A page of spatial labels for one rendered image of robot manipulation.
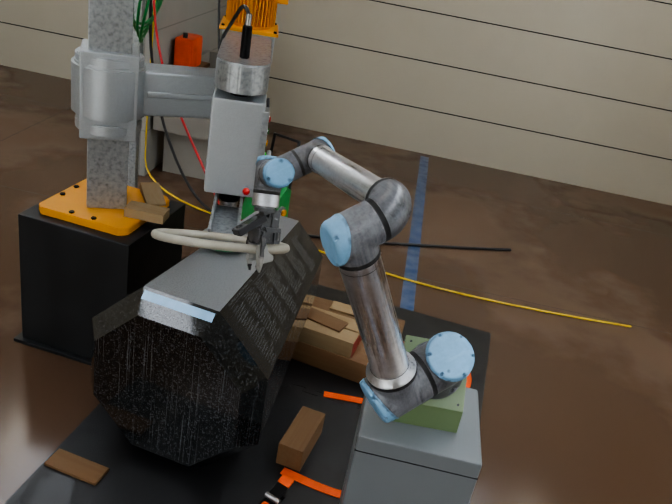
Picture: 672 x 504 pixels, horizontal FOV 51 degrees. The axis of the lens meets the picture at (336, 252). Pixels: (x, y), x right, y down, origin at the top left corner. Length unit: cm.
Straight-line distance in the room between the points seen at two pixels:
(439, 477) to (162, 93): 217
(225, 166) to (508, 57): 517
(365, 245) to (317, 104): 635
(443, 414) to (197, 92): 200
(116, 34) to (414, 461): 224
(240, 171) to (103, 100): 77
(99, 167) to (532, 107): 533
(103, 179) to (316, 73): 462
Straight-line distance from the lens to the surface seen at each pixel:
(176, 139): 619
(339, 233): 164
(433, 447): 232
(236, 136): 296
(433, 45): 773
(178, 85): 352
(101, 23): 341
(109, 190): 365
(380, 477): 238
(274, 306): 309
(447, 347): 209
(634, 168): 828
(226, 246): 228
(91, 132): 350
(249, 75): 286
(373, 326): 185
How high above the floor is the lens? 232
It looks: 26 degrees down
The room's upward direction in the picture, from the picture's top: 11 degrees clockwise
